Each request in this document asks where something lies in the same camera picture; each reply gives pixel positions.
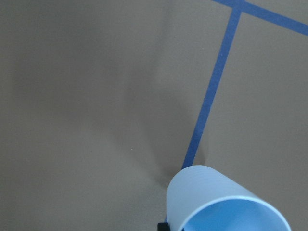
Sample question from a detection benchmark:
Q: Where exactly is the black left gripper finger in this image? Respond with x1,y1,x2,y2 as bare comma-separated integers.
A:
157,222,170,231

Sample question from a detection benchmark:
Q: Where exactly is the blue cup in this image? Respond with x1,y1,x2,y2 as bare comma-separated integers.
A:
166,165,291,231

